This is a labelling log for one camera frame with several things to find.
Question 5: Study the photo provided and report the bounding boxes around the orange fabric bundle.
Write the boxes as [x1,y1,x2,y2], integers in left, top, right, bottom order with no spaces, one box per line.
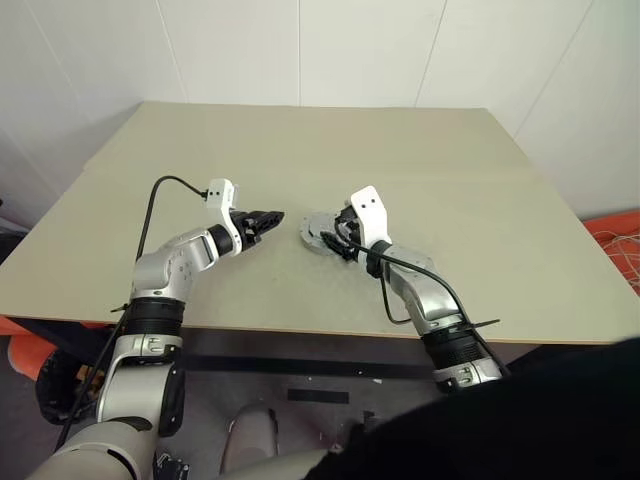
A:
[0,314,52,382]

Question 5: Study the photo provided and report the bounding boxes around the black table frame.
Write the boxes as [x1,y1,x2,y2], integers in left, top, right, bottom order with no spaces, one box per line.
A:
[178,351,437,385]

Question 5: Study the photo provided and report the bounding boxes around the round grey motor lid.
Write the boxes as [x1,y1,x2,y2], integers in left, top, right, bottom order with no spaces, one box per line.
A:
[297,210,347,250]

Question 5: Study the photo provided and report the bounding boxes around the large dark rounded shape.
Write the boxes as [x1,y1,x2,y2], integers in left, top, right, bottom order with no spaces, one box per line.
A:
[303,334,640,480]

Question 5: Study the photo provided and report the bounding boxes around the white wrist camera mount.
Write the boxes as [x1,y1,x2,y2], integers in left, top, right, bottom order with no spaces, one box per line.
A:
[348,185,394,251]
[203,178,247,251]

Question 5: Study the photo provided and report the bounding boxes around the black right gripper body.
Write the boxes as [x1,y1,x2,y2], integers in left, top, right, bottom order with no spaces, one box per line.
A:
[344,206,365,254]

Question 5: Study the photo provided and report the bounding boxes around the small black studded part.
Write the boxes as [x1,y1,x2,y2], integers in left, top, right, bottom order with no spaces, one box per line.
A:
[153,449,192,480]

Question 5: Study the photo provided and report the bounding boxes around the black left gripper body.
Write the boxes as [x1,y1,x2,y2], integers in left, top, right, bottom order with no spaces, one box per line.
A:
[229,209,264,252]

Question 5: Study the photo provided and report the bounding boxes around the black tape strip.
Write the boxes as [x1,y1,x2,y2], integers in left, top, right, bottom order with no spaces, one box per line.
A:
[286,388,351,406]

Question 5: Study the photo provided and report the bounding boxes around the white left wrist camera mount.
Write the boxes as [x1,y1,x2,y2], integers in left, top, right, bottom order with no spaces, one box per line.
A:
[203,178,247,251]

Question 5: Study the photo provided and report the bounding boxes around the orange fabric with white cord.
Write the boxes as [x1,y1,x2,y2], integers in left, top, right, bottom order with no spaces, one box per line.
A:
[582,209,640,297]

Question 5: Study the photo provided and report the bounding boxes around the black mesh bin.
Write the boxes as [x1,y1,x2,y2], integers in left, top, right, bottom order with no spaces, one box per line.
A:
[35,348,109,427]

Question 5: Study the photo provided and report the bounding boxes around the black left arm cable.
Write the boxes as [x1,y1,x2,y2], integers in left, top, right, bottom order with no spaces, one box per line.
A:
[53,175,211,449]

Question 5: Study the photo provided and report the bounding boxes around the white cord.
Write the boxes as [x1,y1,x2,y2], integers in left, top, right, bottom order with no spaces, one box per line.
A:
[598,228,640,290]

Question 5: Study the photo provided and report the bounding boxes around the grey rounded shape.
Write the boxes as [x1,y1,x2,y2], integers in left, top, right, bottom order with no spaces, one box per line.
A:
[219,403,281,472]

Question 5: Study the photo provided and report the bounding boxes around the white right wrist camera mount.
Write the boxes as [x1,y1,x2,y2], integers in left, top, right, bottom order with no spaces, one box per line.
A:
[348,185,394,251]

